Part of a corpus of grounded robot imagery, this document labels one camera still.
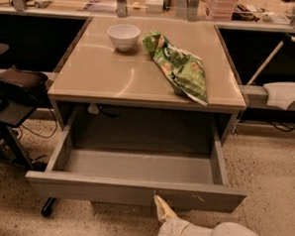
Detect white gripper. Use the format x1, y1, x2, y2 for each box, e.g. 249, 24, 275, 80
153, 195, 212, 236

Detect black cabinet leg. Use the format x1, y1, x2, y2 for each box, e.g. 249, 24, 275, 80
41, 197, 56, 217

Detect black bag on stand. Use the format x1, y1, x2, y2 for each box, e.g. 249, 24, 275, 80
0, 66, 49, 106

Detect pink stacked bins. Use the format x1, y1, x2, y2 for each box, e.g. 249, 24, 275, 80
205, 0, 238, 20

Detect grey cabinet with beige top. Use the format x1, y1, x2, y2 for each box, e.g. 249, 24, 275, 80
45, 14, 251, 146

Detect white tag under tabletop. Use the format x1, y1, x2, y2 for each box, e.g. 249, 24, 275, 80
87, 103, 99, 114

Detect white curved base cover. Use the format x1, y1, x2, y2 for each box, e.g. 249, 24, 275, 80
263, 81, 295, 110

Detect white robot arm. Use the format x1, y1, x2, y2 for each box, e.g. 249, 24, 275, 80
154, 195, 259, 236

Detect green chip bag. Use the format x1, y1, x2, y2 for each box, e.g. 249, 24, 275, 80
143, 31, 209, 105

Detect grey top drawer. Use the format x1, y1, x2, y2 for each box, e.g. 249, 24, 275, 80
27, 107, 246, 213

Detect white stick with black tip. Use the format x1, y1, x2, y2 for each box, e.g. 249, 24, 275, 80
246, 34, 295, 85

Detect black side stand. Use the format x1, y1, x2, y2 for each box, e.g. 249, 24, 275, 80
0, 42, 44, 172

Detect white ceramic bowl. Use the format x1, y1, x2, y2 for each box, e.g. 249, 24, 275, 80
107, 24, 141, 52

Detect black floor cable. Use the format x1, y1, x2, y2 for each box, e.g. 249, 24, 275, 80
19, 106, 59, 140

